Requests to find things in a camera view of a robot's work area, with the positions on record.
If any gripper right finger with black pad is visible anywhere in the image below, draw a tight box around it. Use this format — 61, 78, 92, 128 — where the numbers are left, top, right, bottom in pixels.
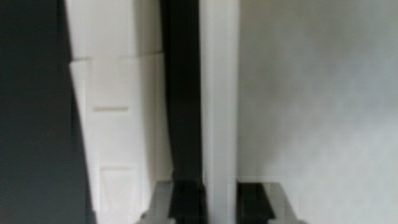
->
236, 181, 308, 224

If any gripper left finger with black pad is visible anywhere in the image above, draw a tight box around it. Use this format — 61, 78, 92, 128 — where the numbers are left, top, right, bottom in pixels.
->
138, 180, 205, 224

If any white desk top panel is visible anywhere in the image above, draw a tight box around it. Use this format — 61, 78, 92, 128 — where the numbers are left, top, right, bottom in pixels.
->
198, 0, 398, 224

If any white front rail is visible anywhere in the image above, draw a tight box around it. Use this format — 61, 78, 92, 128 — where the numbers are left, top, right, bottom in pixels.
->
65, 0, 172, 224

